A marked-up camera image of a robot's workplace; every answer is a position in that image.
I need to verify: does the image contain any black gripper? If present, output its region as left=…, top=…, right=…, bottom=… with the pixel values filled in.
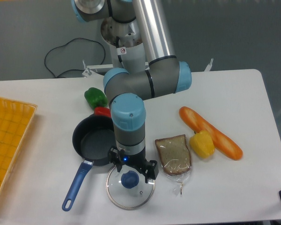
left=108, top=147, right=159, bottom=183

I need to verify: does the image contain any bagged slice of toast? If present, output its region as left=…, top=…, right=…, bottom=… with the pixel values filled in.
left=155, top=135, right=192, bottom=195

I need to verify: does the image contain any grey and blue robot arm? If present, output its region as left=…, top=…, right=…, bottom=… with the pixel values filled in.
left=72, top=0, right=192, bottom=181

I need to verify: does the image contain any glass lid with blue knob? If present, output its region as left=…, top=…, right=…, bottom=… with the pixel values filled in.
left=105, top=165, right=155, bottom=210

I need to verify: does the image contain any red bell pepper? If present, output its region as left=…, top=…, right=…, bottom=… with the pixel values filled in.
left=94, top=106, right=111, bottom=117

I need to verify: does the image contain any yellow bell pepper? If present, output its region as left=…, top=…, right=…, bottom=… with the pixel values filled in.
left=189, top=130, right=215, bottom=159

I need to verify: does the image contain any green bell pepper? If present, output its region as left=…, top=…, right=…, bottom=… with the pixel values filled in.
left=84, top=87, right=108, bottom=110

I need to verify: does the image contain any orange baguette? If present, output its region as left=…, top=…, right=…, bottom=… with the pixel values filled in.
left=179, top=106, right=243, bottom=160

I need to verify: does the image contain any yellow woven basket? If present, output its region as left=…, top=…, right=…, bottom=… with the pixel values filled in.
left=0, top=97, right=37, bottom=194

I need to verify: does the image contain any black pan with blue handle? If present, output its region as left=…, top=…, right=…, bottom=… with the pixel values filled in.
left=62, top=114, right=116, bottom=211

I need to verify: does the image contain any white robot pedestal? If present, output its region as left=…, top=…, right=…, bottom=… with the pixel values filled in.
left=81, top=16, right=215, bottom=77

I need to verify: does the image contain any black cable on floor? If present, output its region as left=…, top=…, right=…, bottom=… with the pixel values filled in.
left=44, top=37, right=106, bottom=79

